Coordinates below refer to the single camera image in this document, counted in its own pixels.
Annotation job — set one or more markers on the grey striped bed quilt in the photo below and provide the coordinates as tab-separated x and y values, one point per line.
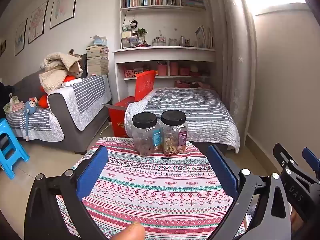
192	110

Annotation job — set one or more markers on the pink bedding at headboard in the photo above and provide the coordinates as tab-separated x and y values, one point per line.
192	84

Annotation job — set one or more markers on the desk organiser with pens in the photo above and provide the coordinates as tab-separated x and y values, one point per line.
159	41

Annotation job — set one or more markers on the black haired doll figure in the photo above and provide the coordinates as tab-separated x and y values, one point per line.
134	24

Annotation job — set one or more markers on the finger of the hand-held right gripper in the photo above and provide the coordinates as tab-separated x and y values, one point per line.
311	158
283	156

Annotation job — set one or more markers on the red cushion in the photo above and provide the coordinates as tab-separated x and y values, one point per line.
43	100

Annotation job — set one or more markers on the small patterned plush toy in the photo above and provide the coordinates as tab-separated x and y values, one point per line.
13	103

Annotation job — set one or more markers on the tall stack of books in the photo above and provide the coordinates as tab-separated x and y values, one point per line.
98	61

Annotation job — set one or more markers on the small dark framed picture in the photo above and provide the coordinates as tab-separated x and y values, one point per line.
2	47

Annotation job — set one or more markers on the patterned red green tablecloth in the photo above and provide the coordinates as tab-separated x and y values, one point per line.
155	192

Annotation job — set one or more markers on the brown plush dog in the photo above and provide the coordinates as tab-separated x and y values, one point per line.
77	68

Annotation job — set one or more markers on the white lace curtain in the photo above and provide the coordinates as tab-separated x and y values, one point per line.
232	67

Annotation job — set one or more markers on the red plastic basket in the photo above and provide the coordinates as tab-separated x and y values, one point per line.
144	86

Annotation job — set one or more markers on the person's left hand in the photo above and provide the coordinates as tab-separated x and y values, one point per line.
130	232

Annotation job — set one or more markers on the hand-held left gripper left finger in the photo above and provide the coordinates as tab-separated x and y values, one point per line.
92	172

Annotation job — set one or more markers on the leaning books on shelf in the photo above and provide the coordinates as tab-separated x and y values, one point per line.
203	37

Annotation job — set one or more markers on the large framed picture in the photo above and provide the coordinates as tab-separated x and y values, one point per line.
63	5

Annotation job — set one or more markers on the small green plant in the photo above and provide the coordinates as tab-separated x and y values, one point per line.
142	32

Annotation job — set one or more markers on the red white plush hat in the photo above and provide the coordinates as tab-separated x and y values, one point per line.
71	81

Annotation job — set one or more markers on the blue plastic stool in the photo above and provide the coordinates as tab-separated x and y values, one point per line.
11	152

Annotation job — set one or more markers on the framed blue picture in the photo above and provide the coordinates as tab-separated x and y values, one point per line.
20	37

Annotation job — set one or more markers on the grey striped sofa cover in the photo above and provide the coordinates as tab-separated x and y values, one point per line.
85	97

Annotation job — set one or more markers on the clear jar with blue label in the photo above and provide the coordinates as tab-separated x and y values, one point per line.
146	136

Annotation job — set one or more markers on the red perforated box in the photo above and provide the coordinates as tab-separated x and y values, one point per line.
129	74

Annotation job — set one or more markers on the framed pink tree picture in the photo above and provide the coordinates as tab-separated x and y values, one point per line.
38	22

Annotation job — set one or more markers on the blue plush monkey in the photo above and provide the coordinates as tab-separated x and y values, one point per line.
29	110

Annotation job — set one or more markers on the red cardboard box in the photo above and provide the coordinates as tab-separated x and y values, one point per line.
118	120

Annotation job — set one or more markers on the pink basket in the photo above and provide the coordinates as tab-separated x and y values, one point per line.
184	71

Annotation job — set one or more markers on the pink round container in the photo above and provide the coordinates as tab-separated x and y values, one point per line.
162	70
174	69

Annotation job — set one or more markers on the clear jar with purple label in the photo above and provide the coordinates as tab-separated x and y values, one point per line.
174	135

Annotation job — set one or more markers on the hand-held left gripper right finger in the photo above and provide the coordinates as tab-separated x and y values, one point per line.
223	172

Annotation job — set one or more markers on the blue tissue box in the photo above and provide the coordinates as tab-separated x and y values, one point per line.
98	40

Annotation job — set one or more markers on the large plush dog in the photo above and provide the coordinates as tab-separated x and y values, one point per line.
53	72

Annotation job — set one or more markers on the white bookshelf unit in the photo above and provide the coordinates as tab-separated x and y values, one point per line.
165	55

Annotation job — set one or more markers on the grey sofa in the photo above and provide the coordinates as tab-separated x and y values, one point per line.
62	132

